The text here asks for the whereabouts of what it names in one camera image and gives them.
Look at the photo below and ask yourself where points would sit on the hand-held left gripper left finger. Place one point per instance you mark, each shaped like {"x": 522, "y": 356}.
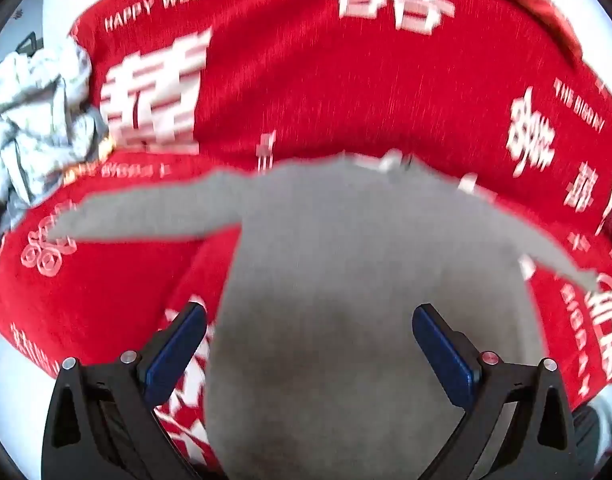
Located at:
{"x": 173, "y": 355}

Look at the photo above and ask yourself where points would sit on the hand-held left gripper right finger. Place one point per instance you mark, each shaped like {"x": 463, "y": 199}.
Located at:
{"x": 447, "y": 361}

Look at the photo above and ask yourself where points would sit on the grey knit sweater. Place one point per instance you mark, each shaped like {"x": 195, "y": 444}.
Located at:
{"x": 336, "y": 260}

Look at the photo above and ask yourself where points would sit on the pile of pale grey clothes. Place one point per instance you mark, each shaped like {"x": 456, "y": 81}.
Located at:
{"x": 31, "y": 110}

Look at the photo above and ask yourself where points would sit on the red printed blanket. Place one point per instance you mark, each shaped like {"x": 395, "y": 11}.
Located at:
{"x": 336, "y": 80}

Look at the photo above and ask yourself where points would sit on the black office chair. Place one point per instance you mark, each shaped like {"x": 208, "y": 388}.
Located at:
{"x": 30, "y": 44}

